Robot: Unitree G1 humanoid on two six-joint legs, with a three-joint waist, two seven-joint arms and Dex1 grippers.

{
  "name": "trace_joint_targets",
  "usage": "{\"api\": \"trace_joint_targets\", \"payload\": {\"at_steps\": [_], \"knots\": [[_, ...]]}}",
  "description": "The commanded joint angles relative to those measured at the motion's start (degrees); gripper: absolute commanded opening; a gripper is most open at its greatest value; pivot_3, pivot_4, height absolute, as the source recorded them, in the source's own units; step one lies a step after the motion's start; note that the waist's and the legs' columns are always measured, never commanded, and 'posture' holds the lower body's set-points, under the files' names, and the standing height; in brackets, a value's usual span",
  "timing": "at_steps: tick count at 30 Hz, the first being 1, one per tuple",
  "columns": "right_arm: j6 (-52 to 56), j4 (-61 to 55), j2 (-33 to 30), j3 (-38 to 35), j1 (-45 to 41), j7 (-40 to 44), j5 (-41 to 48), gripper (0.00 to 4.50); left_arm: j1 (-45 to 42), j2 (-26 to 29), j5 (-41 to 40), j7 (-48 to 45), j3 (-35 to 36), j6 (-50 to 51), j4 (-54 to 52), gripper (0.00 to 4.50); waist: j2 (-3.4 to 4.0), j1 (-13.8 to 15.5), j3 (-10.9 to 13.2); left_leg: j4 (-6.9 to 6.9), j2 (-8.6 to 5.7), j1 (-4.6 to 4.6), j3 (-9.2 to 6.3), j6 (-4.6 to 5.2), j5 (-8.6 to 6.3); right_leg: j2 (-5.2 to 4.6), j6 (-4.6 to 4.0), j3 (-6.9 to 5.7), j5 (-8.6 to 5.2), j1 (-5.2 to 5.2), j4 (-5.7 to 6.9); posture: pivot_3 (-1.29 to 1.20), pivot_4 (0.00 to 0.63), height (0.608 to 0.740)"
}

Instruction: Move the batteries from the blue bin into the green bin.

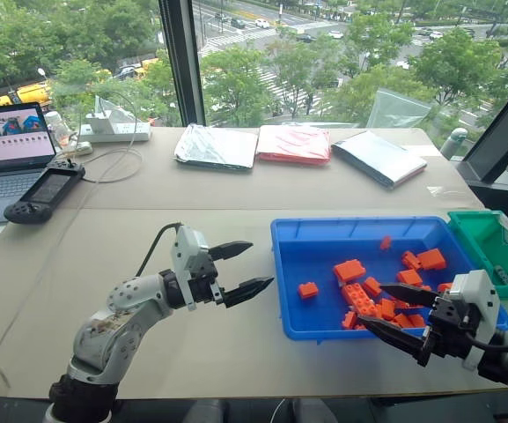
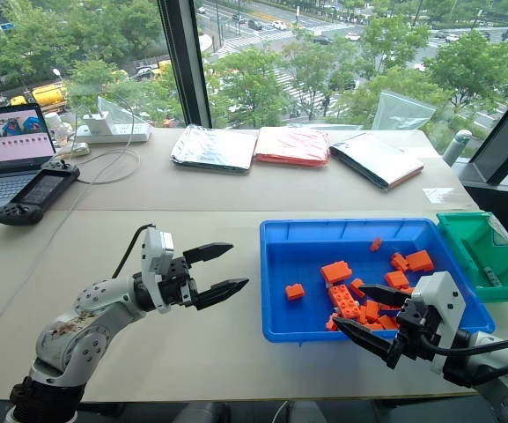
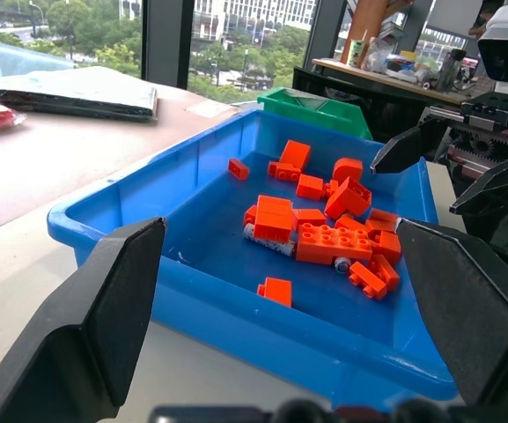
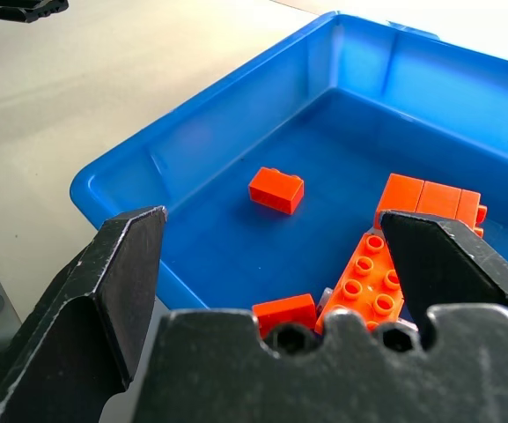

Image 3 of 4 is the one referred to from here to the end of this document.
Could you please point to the blue plastic tray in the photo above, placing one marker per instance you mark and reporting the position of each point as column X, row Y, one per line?
column 218, row 264

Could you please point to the dark metal tumbler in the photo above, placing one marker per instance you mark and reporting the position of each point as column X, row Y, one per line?
column 449, row 70

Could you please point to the orange 2x4 studded brick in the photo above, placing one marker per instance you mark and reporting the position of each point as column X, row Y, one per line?
column 333, row 244

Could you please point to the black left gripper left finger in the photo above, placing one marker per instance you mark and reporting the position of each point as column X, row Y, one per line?
column 82, row 335

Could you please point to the tiny orange block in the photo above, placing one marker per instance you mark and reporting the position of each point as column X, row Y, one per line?
column 331, row 187

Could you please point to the black flat packet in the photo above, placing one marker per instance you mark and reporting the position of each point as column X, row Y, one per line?
column 77, row 106

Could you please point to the orange square block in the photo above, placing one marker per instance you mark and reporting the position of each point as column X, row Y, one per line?
column 310, row 187
column 276, row 291

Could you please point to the orange plastic building brick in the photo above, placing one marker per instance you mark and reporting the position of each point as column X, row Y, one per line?
column 273, row 218

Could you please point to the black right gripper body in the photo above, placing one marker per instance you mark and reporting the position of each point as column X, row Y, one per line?
column 487, row 128

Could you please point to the brown wooden post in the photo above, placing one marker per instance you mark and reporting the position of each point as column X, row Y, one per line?
column 361, row 22

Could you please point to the dark window frame post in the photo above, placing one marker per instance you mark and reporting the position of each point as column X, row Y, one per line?
column 165, row 39
column 326, row 28

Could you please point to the red rounded plastic brick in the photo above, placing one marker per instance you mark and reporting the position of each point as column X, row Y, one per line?
column 348, row 168

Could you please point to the green and white can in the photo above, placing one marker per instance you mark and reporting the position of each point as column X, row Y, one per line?
column 356, row 53

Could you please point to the clear plastic bag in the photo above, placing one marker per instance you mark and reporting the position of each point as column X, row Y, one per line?
column 379, row 55

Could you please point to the green plastic bin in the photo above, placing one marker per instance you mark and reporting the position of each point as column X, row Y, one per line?
column 319, row 112

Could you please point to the wooden desk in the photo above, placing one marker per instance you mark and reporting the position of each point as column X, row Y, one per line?
column 390, row 81

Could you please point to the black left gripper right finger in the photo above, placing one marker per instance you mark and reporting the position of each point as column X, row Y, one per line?
column 469, row 317

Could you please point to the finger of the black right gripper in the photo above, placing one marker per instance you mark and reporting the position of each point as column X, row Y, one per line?
column 495, row 189
column 405, row 147

